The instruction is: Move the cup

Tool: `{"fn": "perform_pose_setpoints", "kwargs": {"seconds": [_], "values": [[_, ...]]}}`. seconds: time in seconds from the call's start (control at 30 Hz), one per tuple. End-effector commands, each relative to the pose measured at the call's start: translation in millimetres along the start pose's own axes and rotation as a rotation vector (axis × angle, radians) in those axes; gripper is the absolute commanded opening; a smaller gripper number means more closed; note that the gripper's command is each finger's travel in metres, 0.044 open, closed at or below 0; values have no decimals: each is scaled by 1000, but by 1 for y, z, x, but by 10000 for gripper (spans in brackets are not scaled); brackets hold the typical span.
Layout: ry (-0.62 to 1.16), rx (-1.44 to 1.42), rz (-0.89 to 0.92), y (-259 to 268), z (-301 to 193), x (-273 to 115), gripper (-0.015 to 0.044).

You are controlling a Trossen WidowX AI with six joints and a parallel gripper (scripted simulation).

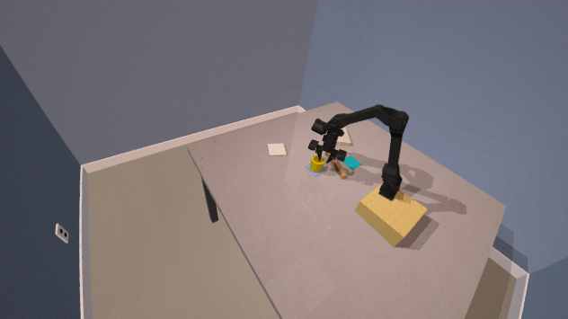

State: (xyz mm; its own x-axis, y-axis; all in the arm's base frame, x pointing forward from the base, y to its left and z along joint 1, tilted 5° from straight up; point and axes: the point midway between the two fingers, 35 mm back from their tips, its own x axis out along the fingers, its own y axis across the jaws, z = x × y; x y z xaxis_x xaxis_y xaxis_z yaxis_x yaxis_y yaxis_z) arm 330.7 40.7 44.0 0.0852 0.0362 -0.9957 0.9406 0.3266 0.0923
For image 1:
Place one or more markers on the yellow cup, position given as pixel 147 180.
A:
pixel 316 165

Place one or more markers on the orange-brown wood-grain curved bar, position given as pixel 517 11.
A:
pixel 337 167

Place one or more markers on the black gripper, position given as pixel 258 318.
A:
pixel 329 148

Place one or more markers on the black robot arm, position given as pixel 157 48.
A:
pixel 395 120

